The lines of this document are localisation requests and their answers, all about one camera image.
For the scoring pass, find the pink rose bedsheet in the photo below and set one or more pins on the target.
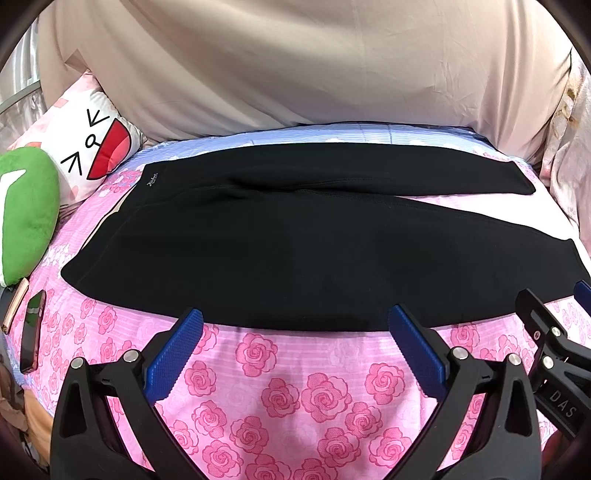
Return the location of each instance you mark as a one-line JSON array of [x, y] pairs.
[[250, 404]]

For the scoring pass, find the floral pink curtain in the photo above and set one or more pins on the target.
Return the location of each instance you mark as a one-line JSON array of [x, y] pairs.
[[566, 162]]

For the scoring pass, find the beige curtain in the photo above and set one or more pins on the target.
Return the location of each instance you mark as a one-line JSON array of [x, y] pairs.
[[188, 69]]

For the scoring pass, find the black pants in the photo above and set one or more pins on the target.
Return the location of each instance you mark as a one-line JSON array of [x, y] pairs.
[[321, 237]]

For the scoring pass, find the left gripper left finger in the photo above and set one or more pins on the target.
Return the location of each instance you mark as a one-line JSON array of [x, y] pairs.
[[85, 440]]

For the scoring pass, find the gold smartphone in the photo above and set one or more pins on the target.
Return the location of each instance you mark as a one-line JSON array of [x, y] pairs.
[[11, 299]]

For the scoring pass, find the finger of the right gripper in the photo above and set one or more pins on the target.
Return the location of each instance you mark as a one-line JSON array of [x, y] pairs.
[[548, 334], [582, 292]]

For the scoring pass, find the white cartoon face pillow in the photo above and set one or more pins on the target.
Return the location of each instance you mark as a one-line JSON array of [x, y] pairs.
[[85, 136]]

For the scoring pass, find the red smartphone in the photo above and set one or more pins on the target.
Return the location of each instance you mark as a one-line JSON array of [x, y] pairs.
[[31, 332]]

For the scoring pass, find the green plush pillow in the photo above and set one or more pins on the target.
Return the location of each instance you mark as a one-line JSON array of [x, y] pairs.
[[30, 200]]

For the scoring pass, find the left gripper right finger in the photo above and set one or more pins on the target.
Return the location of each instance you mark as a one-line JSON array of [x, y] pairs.
[[485, 423]]

